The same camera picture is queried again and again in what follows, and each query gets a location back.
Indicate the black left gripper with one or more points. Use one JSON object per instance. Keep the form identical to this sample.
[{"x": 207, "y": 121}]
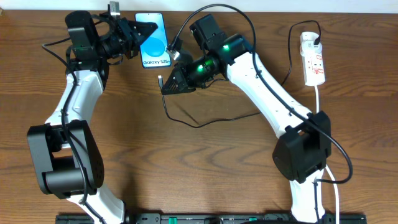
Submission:
[{"x": 130, "y": 41}]

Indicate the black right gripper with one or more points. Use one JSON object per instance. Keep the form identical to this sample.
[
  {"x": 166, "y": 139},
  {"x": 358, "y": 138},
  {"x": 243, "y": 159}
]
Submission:
[{"x": 180, "y": 73}]

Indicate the blue Samsung Galaxy smartphone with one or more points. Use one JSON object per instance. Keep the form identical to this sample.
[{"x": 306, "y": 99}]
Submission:
[{"x": 153, "y": 50}]

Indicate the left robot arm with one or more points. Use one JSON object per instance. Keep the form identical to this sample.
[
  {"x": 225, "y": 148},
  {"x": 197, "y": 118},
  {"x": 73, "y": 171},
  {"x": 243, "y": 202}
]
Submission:
[{"x": 66, "y": 159}]

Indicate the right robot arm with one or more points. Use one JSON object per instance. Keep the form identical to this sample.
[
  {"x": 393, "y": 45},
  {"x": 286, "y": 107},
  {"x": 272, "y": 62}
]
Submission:
[{"x": 303, "y": 143}]

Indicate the white USB charger plug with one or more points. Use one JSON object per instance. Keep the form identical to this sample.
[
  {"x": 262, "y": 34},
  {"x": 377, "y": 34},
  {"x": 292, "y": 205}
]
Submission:
[{"x": 308, "y": 47}]

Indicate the white power strip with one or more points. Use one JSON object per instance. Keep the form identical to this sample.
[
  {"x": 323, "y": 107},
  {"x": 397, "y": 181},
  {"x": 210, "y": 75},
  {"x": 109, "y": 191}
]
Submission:
[{"x": 313, "y": 66}]

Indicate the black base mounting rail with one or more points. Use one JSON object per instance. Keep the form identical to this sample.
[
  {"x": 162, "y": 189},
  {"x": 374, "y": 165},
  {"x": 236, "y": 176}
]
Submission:
[{"x": 155, "y": 218}]

